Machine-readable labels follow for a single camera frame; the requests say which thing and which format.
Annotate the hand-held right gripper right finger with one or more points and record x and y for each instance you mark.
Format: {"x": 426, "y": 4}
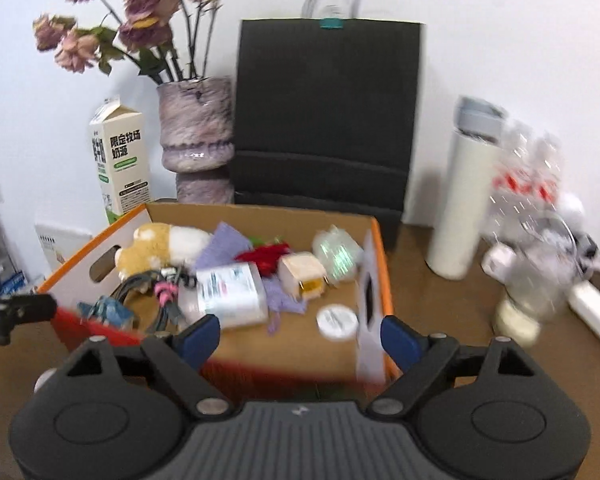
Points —
{"x": 400, "y": 342}

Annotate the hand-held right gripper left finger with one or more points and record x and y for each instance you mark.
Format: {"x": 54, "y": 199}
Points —
{"x": 202, "y": 337}

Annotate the white round cap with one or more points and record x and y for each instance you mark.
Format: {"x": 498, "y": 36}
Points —
{"x": 336, "y": 323}

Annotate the blue plastic packet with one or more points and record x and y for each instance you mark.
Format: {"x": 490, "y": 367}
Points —
{"x": 105, "y": 312}

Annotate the red cardboard box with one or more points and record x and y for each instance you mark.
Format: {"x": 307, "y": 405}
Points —
{"x": 305, "y": 350}

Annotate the purple burlap pouch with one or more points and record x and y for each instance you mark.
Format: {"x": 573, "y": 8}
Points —
{"x": 225, "y": 242}

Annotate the red artificial flower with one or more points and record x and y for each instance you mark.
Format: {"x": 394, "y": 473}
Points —
{"x": 262, "y": 257}

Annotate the yellow white plush toy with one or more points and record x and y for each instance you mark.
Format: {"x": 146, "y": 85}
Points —
{"x": 155, "y": 247}

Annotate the iridescent plastic bag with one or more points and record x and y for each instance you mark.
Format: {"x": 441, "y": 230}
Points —
{"x": 337, "y": 252}

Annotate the white power adapter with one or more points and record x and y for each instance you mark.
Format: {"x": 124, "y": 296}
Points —
{"x": 300, "y": 275}

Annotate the blue white packages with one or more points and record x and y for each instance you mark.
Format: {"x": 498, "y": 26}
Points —
{"x": 22, "y": 282}

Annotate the glass cup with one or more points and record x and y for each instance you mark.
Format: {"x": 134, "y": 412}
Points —
{"x": 535, "y": 280}

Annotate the white thermos bottle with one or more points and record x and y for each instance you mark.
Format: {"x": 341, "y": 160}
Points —
{"x": 462, "y": 200}

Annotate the green white milk carton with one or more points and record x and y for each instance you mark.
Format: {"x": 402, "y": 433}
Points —
{"x": 125, "y": 160}

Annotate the white power strip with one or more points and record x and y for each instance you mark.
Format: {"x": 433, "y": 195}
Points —
{"x": 595, "y": 315}

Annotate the clear water bottle red label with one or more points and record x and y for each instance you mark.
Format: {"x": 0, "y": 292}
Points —
{"x": 547, "y": 170}
{"x": 512, "y": 180}

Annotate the purple ceramic vase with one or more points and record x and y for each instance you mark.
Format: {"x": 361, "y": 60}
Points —
{"x": 195, "y": 130}

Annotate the white round lamp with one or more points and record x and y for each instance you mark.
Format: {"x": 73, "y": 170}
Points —
{"x": 571, "y": 207}

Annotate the black paper bag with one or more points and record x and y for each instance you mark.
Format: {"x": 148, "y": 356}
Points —
{"x": 325, "y": 120}

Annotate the artificial flower bouquet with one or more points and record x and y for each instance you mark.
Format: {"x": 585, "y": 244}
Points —
{"x": 140, "y": 25}

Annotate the white wall panel box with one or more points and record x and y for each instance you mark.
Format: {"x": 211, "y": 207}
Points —
{"x": 60, "y": 245}

